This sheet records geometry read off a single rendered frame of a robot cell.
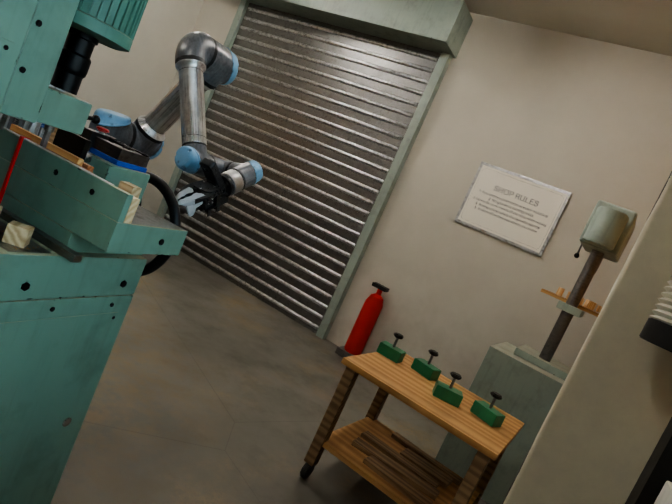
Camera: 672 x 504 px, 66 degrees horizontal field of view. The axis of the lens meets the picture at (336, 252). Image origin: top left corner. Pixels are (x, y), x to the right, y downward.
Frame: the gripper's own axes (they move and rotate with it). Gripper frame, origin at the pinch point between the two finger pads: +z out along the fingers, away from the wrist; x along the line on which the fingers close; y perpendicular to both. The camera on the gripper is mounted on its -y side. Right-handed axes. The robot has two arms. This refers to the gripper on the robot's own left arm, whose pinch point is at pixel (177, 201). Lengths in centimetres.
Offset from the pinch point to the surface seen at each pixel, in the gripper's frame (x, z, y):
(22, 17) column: -5, 39, -52
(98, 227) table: -20.0, 40.2, -19.5
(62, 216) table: -11.0, 41.1, -18.0
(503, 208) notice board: -57, -249, 79
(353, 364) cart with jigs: -48, -44, 69
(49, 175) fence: -4.3, 38.2, -23.0
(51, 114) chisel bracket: 2.0, 32.0, -31.8
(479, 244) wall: -53, -236, 106
